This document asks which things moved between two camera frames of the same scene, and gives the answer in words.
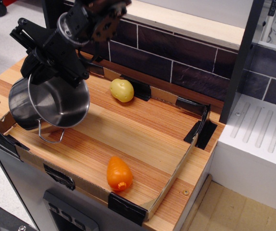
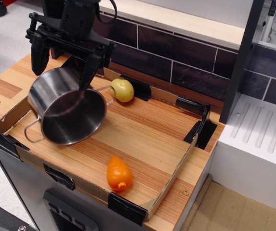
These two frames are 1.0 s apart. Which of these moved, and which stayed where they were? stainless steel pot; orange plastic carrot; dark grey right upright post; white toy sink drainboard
Moved: stainless steel pot
Stayed: dark grey right upright post; orange plastic carrot; white toy sink drainboard
